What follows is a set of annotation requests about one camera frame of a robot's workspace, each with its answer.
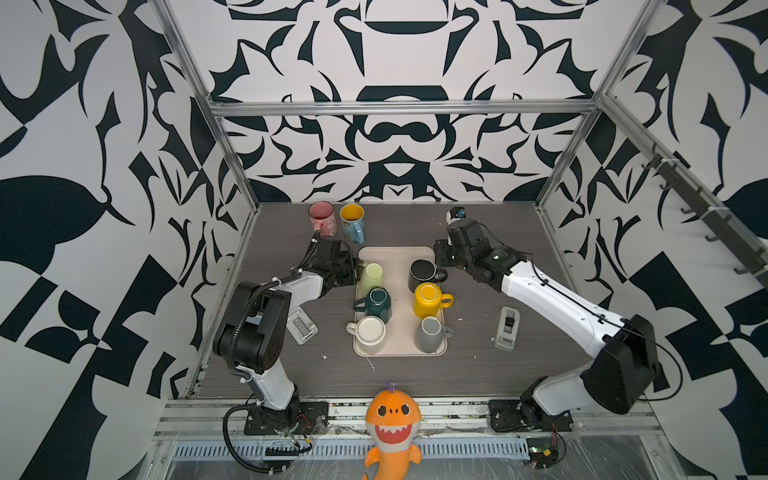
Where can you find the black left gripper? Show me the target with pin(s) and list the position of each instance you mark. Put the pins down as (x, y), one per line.
(347, 254)

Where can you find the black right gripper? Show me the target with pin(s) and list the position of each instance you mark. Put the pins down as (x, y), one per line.
(440, 251)

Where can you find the pink ghost pattern mug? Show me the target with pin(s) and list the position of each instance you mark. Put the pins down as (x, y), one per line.
(322, 216)

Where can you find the blue butterfly mug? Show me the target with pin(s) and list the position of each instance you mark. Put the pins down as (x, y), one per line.
(352, 222)

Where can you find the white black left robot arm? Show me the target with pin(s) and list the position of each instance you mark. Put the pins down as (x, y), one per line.
(251, 333)

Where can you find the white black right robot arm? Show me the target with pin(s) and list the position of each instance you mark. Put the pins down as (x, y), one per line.
(623, 352)

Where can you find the light green mug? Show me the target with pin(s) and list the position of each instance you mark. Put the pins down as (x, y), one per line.
(371, 276)

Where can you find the black mug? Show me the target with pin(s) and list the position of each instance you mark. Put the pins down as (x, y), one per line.
(425, 271)

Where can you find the dark green mug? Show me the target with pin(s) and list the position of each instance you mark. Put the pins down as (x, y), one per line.
(376, 303)

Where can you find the yellow mug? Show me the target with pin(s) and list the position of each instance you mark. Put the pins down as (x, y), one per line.
(429, 300)

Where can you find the white cream mug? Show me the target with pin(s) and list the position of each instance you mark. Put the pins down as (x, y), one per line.
(369, 335)

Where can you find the grey mug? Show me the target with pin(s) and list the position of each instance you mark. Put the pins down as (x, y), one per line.
(430, 335)

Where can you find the left grey docking plate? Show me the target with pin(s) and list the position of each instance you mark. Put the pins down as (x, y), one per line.
(301, 326)

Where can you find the grey docking plate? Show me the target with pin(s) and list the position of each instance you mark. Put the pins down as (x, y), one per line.
(301, 326)
(507, 329)

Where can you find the right grey docking plate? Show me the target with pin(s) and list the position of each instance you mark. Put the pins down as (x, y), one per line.
(507, 329)

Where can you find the beige plastic tray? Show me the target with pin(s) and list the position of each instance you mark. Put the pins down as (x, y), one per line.
(401, 329)

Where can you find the orange shark plush toy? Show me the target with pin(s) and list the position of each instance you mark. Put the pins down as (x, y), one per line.
(393, 418)

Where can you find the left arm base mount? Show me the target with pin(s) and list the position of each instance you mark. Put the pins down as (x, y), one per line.
(302, 418)

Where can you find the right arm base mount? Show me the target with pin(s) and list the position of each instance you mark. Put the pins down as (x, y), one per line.
(507, 416)

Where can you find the aluminium frame rail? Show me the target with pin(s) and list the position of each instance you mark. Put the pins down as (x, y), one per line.
(400, 107)

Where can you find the white slotted cable duct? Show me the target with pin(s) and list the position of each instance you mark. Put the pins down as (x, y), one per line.
(327, 449)

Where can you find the wall hook rail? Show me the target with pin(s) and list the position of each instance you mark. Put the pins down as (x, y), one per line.
(701, 204)

